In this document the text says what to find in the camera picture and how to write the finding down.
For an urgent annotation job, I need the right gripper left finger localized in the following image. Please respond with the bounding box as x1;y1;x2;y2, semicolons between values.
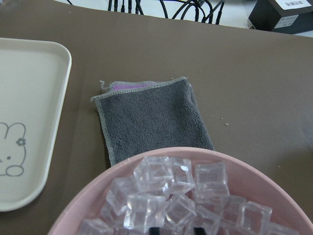
149;227;160;235

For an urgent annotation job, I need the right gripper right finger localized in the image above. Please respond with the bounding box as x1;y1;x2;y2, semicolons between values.
193;227;205;235

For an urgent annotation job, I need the pink bowl of ice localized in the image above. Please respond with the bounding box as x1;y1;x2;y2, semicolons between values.
47;146;313;235

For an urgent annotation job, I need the grey folded cloth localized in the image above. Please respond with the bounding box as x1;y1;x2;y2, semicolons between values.
92;77;214;165

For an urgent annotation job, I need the cream rabbit tray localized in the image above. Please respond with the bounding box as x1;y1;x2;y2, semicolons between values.
0;38;72;212

